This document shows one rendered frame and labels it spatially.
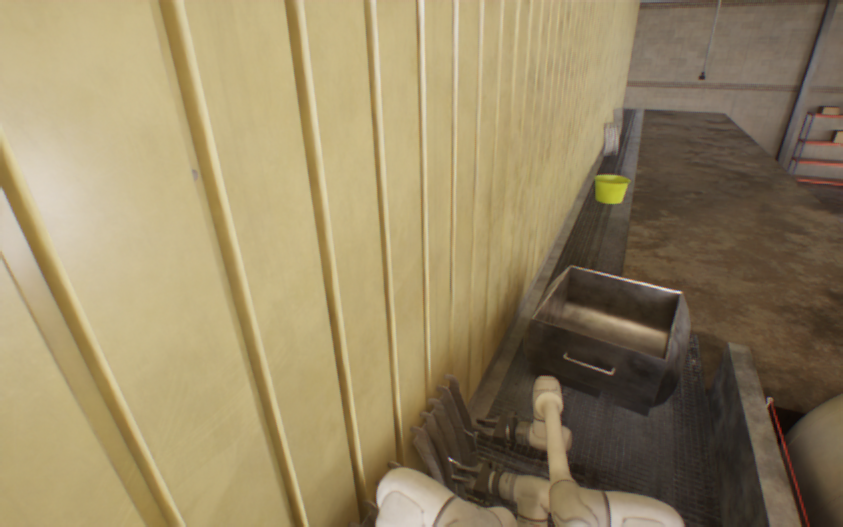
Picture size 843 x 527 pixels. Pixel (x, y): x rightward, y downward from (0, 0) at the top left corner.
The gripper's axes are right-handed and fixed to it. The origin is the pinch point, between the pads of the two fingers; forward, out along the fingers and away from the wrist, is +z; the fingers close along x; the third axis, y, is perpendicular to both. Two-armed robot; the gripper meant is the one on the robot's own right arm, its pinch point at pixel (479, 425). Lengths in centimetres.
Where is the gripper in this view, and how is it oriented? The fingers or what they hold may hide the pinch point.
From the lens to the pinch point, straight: 195.2
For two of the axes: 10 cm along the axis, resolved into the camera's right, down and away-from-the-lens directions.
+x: 4.4, -4.2, 7.9
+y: 2.2, 9.1, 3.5
